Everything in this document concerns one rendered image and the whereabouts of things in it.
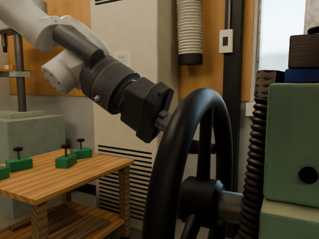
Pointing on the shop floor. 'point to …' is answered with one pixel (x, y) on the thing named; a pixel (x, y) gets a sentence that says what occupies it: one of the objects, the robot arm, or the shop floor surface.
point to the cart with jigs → (54, 179)
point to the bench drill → (25, 122)
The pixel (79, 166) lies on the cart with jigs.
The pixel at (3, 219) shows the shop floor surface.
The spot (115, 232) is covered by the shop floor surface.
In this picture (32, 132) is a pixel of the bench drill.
